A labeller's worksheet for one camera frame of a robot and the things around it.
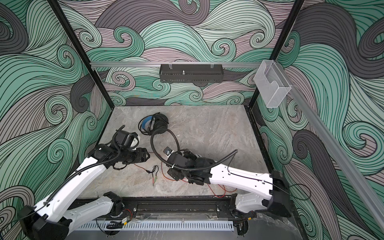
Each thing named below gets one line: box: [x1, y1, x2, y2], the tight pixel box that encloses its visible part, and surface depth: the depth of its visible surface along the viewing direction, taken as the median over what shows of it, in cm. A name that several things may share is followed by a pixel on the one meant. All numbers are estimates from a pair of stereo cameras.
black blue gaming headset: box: [138, 112, 169, 136], surface depth 106 cm
